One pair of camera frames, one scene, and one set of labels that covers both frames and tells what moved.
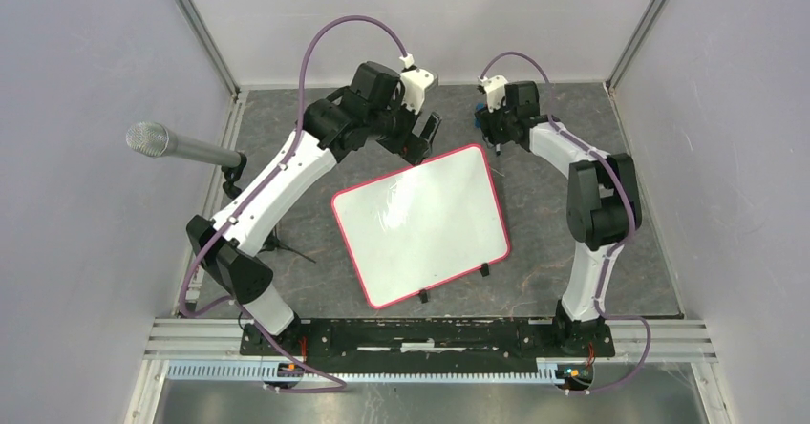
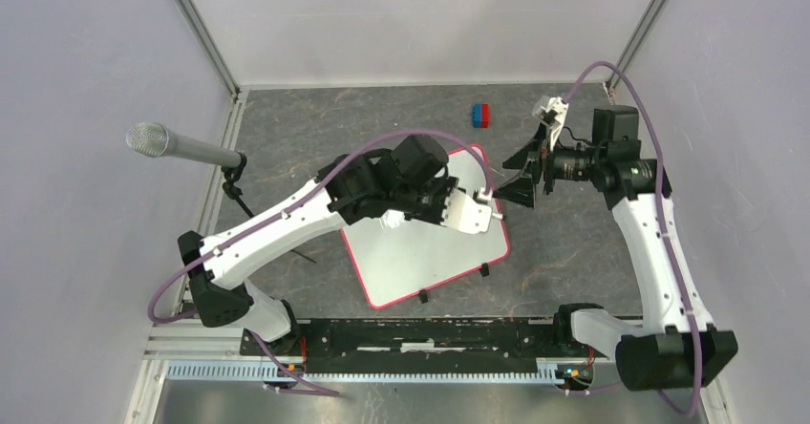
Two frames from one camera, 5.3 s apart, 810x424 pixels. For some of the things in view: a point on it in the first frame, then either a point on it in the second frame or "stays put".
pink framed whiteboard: x=422 y=224 stays put
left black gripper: x=410 y=146 → x=444 y=185
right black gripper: x=487 y=120 → x=530 y=155
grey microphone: x=157 y=139 stays put
